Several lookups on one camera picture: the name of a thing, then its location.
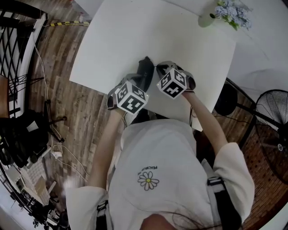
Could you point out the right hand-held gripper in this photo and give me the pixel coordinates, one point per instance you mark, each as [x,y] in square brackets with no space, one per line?
[173,88]

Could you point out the yellow black striped floor strip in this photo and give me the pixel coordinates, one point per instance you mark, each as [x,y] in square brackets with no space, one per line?
[69,22]

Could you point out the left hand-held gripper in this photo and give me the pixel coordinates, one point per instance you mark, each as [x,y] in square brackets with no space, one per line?
[131,101]

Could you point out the black glasses case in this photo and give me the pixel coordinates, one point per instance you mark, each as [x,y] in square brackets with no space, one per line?
[146,69]

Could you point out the black railing with wooden post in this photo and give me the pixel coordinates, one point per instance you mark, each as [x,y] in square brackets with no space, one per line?
[27,11]

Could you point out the person's left forearm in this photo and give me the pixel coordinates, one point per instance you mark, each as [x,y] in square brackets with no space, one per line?
[105,146]

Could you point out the person's right forearm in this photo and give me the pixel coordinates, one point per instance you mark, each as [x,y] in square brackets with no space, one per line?
[207,121]

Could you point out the black office chair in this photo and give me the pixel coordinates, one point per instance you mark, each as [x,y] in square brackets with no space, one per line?
[20,134]

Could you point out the white cluttered desk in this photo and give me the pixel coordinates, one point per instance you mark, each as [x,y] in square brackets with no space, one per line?
[36,179]

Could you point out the white daisy print t-shirt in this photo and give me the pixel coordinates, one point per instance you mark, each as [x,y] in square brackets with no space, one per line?
[162,157]

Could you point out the blue artificial flower bunch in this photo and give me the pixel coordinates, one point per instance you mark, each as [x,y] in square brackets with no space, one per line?
[234,13]

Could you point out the black pedestal fan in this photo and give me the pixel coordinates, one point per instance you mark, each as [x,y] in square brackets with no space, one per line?
[225,100]

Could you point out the pale green vase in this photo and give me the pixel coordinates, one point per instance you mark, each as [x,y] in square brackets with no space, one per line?
[205,20]

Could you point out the wooden desk with black legs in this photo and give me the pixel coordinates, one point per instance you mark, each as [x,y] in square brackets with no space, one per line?
[3,96]

